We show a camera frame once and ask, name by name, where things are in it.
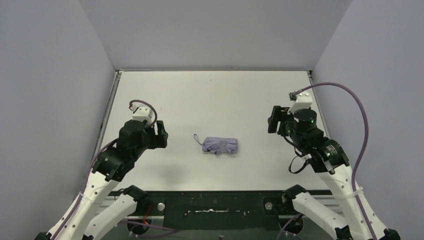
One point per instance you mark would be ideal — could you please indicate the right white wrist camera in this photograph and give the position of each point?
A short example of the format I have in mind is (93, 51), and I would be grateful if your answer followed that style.
(302, 100)

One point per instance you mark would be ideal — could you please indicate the black and lavender folding umbrella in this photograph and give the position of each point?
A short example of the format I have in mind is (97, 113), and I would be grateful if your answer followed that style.
(218, 145)

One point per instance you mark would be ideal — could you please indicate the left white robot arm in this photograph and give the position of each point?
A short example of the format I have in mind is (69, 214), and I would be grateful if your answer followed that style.
(108, 168)

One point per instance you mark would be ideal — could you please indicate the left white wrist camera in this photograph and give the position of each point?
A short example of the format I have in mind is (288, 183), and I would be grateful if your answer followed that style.
(142, 112)

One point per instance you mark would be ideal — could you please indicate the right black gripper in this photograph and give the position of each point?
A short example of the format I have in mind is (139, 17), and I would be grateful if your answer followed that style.
(278, 118)

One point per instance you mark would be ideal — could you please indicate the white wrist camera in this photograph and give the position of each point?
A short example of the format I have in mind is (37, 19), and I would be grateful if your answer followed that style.
(142, 112)
(302, 100)

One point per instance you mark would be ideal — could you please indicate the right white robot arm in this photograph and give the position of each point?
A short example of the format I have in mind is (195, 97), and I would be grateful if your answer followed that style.
(328, 160)

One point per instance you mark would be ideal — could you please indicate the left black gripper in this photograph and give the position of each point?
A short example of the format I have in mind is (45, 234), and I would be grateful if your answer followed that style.
(156, 135)

